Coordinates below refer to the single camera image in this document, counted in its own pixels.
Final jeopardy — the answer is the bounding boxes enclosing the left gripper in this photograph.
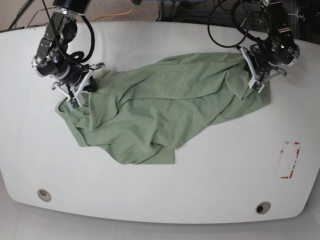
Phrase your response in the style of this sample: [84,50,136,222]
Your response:
[237,46,287,85]

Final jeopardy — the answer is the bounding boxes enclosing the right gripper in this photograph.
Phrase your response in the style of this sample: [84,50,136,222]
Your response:
[51,62,105,99]

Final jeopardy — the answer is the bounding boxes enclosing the green t-shirt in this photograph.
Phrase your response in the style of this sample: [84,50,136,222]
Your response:
[55,53,271,165]

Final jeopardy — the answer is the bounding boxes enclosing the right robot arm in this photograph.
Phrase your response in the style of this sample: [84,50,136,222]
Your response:
[31,0,98,98]

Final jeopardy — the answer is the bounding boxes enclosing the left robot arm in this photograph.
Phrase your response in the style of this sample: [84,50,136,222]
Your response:
[207,0,300,92]

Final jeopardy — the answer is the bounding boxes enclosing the red tape marking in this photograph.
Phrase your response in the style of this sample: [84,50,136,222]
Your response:
[276,141,301,179]

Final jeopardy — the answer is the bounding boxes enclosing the left table grommet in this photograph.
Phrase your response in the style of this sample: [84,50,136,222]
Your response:
[37,189,52,203]

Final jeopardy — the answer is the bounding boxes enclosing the table grommet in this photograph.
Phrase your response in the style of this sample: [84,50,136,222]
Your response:
[255,201,271,215]
[37,189,52,203]

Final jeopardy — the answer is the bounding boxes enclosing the right table grommet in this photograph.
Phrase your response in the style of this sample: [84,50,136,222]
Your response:
[255,201,271,215]

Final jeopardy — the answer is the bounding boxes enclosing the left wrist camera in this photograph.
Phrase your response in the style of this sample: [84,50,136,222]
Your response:
[248,77,265,94]

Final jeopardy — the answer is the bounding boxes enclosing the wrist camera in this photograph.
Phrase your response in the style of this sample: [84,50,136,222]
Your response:
[248,77,265,94]
[67,95,85,111]

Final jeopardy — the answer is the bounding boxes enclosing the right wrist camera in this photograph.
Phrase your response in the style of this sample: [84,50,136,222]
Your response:
[67,95,85,111]

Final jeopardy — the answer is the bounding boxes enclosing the yellow cable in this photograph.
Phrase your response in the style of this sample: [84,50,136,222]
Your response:
[91,2,137,23]

